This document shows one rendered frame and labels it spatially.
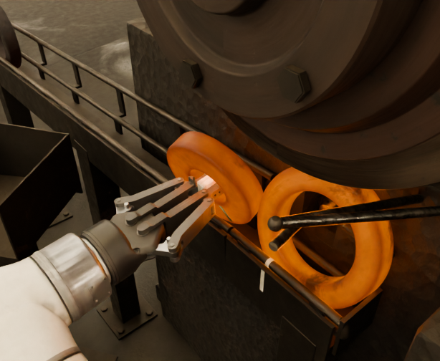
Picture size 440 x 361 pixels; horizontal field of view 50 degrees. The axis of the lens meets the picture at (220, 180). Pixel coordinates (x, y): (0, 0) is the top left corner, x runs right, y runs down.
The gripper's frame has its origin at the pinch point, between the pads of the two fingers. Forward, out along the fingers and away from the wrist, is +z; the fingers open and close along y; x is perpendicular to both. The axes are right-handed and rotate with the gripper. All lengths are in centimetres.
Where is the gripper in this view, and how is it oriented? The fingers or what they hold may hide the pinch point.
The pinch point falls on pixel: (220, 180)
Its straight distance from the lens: 66.3
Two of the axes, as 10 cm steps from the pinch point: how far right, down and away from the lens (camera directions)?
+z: 7.3, -4.7, 4.9
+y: 6.8, 4.4, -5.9
